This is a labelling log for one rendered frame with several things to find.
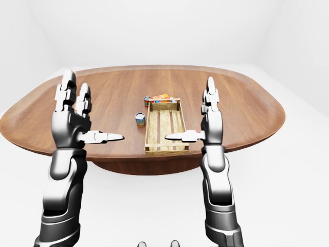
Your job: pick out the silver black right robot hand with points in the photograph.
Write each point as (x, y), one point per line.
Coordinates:
(213, 126)

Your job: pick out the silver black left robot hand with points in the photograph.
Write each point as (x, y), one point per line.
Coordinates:
(67, 126)

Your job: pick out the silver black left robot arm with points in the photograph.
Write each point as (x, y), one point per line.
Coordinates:
(63, 195)

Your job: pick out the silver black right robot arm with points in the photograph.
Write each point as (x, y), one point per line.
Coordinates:
(221, 195)

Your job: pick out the wooden slat tray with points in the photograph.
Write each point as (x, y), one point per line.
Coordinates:
(165, 126)

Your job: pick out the blue yellow soup tin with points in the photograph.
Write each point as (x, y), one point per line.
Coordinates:
(140, 120)

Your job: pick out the orange printed food box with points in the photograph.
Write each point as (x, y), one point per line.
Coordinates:
(161, 98)

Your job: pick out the round dark wooden table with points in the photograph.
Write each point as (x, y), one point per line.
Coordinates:
(144, 113)

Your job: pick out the red green tin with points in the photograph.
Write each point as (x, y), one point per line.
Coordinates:
(146, 102)

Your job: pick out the small dark rounded shape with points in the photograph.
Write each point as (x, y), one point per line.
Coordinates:
(175, 243)
(141, 244)

